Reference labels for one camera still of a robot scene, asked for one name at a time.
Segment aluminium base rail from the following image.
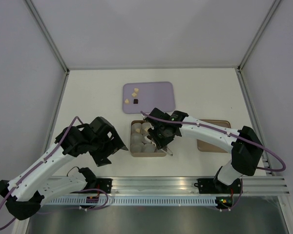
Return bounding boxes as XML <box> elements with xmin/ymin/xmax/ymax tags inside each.
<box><xmin>39</xmin><ymin>176</ymin><xmax>290</xmax><ymax>195</ymax></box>

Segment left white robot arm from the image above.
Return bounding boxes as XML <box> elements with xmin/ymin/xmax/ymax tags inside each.
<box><xmin>0</xmin><ymin>117</ymin><xmax>127</xmax><ymax>220</ymax></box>

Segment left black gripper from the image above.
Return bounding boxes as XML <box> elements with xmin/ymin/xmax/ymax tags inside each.
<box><xmin>89</xmin><ymin>128</ymin><xmax>127</xmax><ymax>167</ymax></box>

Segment purple cable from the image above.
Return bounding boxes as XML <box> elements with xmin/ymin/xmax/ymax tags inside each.
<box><xmin>140</xmin><ymin>111</ymin><xmax>288</xmax><ymax>213</ymax></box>
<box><xmin>0</xmin><ymin>116</ymin><xmax>88</xmax><ymax>231</ymax></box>

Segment right aluminium frame post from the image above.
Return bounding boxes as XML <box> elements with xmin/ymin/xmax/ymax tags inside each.
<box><xmin>237</xmin><ymin>0</ymin><xmax>283</xmax><ymax>73</ymax></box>

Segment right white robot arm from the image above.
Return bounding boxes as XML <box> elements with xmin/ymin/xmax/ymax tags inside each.
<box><xmin>144</xmin><ymin>108</ymin><xmax>263</xmax><ymax>193</ymax></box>

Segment purple plastic tray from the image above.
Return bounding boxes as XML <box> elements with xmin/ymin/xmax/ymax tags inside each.
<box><xmin>123</xmin><ymin>81</ymin><xmax>176</xmax><ymax>114</ymax></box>

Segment beige chocolate box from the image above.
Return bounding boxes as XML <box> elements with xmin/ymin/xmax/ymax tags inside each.
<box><xmin>129</xmin><ymin>120</ymin><xmax>167</xmax><ymax>157</ymax></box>

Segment beige box lid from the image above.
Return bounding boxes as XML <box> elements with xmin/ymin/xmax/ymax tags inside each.
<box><xmin>197</xmin><ymin>119</ymin><xmax>231</xmax><ymax>153</ymax></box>

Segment white slotted cable duct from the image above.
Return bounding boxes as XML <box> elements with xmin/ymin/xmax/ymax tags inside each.
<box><xmin>47</xmin><ymin>195</ymin><xmax>217</xmax><ymax>206</ymax></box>

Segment white paper cup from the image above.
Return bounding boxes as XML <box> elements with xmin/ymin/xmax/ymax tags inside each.
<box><xmin>130</xmin><ymin>133</ymin><xmax>144</xmax><ymax>144</ymax></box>
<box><xmin>131</xmin><ymin>122</ymin><xmax>142</xmax><ymax>134</ymax></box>
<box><xmin>141</xmin><ymin>122</ymin><xmax>151</xmax><ymax>135</ymax></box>
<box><xmin>143</xmin><ymin>135</ymin><xmax>151</xmax><ymax>144</ymax></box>
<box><xmin>130</xmin><ymin>142</ymin><xmax>144</xmax><ymax>154</ymax></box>
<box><xmin>142</xmin><ymin>143</ymin><xmax>156</xmax><ymax>154</ymax></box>

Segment left aluminium frame post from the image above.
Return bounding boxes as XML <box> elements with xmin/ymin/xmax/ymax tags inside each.
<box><xmin>23</xmin><ymin>0</ymin><xmax>69</xmax><ymax>75</ymax></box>

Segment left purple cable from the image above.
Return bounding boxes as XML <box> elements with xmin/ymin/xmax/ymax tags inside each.
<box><xmin>0</xmin><ymin>116</ymin><xmax>88</xmax><ymax>231</ymax></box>

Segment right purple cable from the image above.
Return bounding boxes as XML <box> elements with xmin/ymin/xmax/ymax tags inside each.
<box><xmin>140</xmin><ymin>111</ymin><xmax>288</xmax><ymax>213</ymax></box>

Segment aluminium frame post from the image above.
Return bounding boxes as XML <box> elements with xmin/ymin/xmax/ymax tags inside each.
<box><xmin>237</xmin><ymin>0</ymin><xmax>283</xmax><ymax>73</ymax></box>
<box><xmin>23</xmin><ymin>0</ymin><xmax>69</xmax><ymax>75</ymax></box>

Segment white metal tongs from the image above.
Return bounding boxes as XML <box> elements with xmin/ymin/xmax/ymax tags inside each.
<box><xmin>151</xmin><ymin>138</ymin><xmax>173</xmax><ymax>156</ymax></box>

